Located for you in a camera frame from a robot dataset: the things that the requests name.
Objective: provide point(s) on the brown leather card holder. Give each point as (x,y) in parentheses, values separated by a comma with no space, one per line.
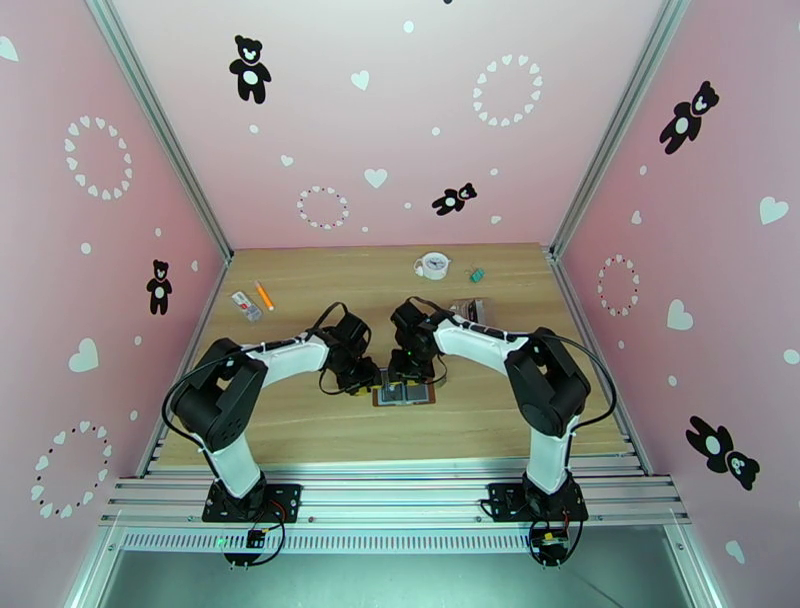
(405,395)

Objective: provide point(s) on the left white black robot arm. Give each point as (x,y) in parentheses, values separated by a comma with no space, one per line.
(234,465)

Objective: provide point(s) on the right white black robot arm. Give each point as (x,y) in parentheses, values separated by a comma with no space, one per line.
(547,456)

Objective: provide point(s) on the clear acrylic card stand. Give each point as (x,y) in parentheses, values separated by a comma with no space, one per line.
(487,315)

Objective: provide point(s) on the small white alarm clock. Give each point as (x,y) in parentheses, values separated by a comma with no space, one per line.
(433,265)

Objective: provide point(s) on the green binder clip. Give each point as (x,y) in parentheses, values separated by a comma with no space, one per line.
(477,275)

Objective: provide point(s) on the orange pen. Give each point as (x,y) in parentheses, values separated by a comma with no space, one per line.
(265,296)

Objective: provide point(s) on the clear small staple box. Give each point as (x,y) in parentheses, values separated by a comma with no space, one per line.
(247,306)

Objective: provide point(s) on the perforated metal vent strip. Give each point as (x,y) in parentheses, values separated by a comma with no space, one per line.
(400,541)

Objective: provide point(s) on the small black circuit board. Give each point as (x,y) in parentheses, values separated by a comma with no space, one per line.
(255,539)

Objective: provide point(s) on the black yellow connector module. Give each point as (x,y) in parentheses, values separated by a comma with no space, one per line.
(550,540)

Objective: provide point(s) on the aluminium rail deck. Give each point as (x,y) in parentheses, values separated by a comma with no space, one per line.
(400,494)

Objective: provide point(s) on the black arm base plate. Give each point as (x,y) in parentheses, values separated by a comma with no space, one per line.
(287,500)
(500,500)

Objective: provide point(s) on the black bear wall sticker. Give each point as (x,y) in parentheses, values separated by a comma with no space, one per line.
(159,290)
(719,447)
(684,125)
(250,62)
(451,201)

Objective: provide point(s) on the aluminium side rail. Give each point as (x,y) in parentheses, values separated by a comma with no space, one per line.
(187,337)
(594,337)

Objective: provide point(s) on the aluminium frame post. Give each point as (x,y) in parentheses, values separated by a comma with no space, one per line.
(615,125)
(162,125)

